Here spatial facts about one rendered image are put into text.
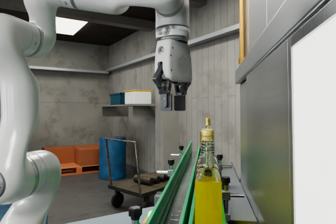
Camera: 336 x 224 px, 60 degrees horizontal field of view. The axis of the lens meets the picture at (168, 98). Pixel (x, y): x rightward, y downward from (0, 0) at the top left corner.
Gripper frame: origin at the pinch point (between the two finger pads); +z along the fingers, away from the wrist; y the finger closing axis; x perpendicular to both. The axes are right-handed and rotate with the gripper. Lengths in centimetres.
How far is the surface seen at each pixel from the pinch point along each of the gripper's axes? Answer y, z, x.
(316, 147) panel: -21.7, 5.9, -36.0
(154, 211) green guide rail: -2.4, 26.6, 4.1
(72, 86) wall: 385, -61, 609
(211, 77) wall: 321, -46, 168
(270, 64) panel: -2.6, -6.9, -24.9
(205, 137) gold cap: 6.5, 8.7, -5.3
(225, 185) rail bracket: 23.5, 24.8, -2.0
